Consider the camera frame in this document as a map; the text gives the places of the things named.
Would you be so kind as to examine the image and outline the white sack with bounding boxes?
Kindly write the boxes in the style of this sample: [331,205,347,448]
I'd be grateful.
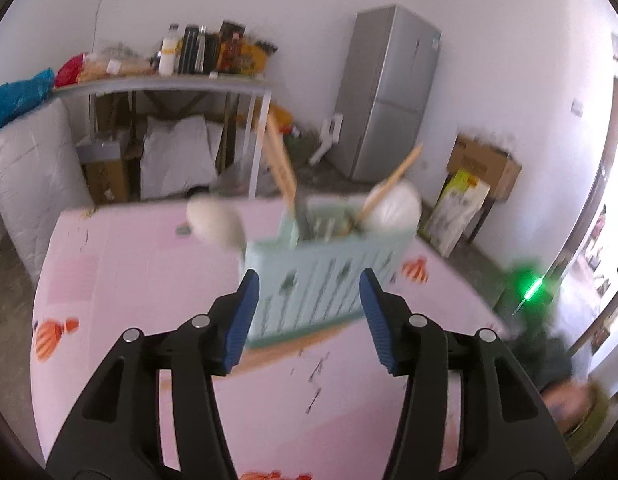
[139,115,221,202]

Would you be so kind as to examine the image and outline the cardboard box with grey lid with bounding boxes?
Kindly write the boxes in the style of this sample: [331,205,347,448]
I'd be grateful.
[76,132,141,207]

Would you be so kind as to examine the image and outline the white and yellow rice bag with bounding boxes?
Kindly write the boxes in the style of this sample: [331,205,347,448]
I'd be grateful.
[419,167,492,259]

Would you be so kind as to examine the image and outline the silver refrigerator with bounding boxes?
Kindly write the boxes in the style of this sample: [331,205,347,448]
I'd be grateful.
[334,5,443,184]

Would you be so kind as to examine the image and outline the white plastic spoon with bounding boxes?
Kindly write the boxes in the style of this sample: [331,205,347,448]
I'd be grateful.
[364,180,423,237]
[185,197,246,254]

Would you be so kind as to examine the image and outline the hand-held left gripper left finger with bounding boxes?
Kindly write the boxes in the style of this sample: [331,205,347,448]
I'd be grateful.
[45,269,262,480]

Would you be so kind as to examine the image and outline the black thermos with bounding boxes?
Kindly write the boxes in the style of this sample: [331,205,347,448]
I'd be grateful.
[181,25,200,74]

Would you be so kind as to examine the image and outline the yellow snack bags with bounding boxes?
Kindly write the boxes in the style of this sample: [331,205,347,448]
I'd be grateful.
[239,40,278,76]

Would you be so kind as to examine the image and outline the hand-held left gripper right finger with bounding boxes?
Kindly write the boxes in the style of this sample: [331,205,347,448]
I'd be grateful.
[359,267,576,480]

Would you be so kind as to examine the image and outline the blue plastic bag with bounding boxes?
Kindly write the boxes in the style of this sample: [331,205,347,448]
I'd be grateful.
[0,67,56,134]

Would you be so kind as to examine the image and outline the dark green sack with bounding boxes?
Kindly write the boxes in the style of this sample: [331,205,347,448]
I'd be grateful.
[289,135,321,167]

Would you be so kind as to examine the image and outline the white plastic appliance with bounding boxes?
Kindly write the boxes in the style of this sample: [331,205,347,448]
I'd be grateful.
[309,114,345,166]

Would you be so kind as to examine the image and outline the black kettle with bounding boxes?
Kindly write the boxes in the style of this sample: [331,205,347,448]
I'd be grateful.
[196,26,221,74]

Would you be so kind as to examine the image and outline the brown cardboard box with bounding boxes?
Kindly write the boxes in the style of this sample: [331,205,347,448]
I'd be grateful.
[446,132,522,204]

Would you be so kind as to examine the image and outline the bagged white duvet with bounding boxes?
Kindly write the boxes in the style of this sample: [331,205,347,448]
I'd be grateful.
[0,100,96,282]

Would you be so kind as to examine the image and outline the white desk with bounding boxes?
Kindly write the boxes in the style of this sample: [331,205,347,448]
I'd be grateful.
[52,74,273,202]

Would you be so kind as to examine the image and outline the red plastic bag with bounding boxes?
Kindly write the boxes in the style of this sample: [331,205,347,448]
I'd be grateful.
[54,52,91,89]

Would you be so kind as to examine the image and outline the orange drink bottle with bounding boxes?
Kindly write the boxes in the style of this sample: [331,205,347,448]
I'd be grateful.
[221,32,245,72]

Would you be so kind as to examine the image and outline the mint green utensil holder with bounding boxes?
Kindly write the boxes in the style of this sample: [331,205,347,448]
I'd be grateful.
[239,195,420,352]

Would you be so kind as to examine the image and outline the pink balloon print tablecloth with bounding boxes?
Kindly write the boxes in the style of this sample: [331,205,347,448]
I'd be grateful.
[32,195,510,480]

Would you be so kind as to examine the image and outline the person's right hand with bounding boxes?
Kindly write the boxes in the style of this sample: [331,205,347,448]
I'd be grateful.
[541,381,592,433]

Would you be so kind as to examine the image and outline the white bottle with yellow label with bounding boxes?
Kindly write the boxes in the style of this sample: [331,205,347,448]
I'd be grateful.
[158,23,183,75]

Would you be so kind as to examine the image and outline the clear bag of yellow food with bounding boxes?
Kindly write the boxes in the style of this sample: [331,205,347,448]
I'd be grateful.
[79,42,158,81]

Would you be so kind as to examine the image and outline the yellow plastic bag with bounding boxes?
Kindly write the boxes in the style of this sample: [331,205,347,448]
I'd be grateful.
[269,102,296,134]

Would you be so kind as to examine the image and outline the pile of wooden chopsticks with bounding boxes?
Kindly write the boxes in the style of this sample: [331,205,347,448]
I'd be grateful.
[241,112,425,363]

